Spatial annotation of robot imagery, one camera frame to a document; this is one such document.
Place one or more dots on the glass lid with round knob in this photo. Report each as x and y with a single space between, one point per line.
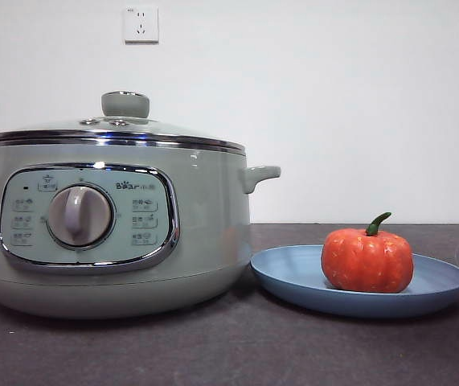
124 105

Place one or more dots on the orange pumpkin with green stem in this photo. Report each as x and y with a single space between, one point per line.
365 265

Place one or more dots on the pale green electric steamer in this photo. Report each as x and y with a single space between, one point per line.
205 225

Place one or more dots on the blue round plate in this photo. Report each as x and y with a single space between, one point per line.
285 273

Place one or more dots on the white wall socket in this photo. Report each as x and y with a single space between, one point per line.
140 24

